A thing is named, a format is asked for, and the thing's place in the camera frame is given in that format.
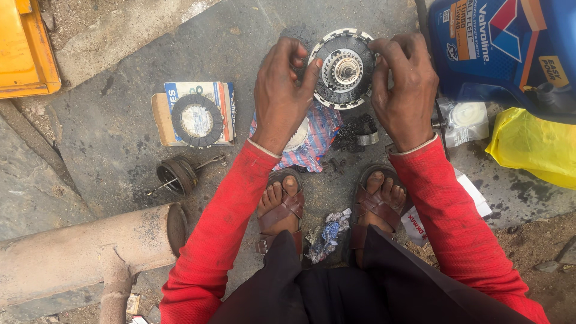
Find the white red printed carton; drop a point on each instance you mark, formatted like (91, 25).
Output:
(414, 225)

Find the round black clutch drum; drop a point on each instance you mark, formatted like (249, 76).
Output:
(176, 175)

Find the silver toothed metal disc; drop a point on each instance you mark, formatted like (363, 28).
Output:
(299, 135)

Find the crumpled blue white wrapper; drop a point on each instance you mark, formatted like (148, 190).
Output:
(328, 234)

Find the small dark bolts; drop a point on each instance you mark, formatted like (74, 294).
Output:
(337, 164)

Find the grey stone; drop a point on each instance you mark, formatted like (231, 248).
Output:
(547, 266)

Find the blue engine oil jug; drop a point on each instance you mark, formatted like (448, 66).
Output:
(504, 49)

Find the person's foot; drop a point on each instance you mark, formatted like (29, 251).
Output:
(375, 182)
(272, 198)

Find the red blue striped plastic bag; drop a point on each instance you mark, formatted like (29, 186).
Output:
(321, 130)

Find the black metal tool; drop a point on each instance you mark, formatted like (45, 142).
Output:
(442, 126)

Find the rusty exhaust pipe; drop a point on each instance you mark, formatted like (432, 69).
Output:
(85, 252)

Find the person's right hand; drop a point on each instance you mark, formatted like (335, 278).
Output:
(405, 94)

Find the worn cardboard parts box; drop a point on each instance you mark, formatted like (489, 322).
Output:
(222, 101)

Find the black clutch friction plate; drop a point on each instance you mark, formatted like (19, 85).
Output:
(180, 130)

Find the clear bag with white part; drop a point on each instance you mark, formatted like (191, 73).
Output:
(465, 119)

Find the thin metal lever rod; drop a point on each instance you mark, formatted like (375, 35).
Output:
(211, 161)

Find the person's black trousers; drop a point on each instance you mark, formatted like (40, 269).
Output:
(360, 292)

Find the brown leather left sandal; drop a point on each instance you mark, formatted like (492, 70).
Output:
(288, 207)

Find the brown leather sandal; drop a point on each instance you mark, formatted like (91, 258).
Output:
(288, 207)
(375, 207)

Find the person's right foot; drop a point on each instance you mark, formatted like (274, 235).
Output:
(375, 182)

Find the yellow metal body panel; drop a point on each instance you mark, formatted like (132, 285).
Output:
(24, 49)

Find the person's left foot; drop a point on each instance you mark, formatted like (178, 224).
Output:
(272, 198)

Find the yellow plastic bag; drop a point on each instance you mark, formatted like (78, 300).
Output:
(535, 144)

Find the brown leather right sandal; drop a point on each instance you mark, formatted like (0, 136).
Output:
(375, 207)

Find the black metal clutch assembly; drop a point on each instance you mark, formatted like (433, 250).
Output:
(344, 69)

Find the person's left hand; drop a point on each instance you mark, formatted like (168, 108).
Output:
(276, 99)

